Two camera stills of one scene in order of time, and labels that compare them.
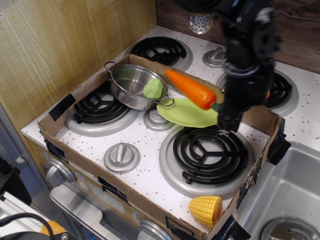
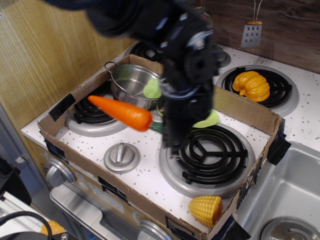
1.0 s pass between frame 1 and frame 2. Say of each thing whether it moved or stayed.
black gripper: moved
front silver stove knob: stayed
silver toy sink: stayed
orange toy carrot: moved
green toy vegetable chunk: stayed
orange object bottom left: stayed
